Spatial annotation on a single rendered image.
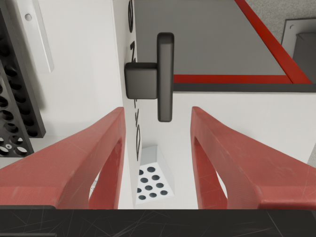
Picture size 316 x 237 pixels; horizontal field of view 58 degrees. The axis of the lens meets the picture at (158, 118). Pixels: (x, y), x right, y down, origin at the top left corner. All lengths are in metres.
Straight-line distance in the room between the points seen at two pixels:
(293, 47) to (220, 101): 0.89
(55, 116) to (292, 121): 0.32
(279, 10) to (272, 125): 0.80
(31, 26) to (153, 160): 0.25
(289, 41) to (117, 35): 1.10
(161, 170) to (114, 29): 0.29
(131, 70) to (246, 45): 0.41
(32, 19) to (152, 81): 0.13
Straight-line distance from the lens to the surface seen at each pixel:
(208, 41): 0.60
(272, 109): 0.43
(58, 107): 0.34
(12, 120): 0.28
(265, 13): 1.20
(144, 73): 0.21
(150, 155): 0.44
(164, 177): 0.45
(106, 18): 0.18
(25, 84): 0.29
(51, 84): 0.32
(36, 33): 0.29
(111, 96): 0.20
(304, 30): 1.26
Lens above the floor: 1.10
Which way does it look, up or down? 53 degrees down
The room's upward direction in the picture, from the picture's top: 177 degrees counter-clockwise
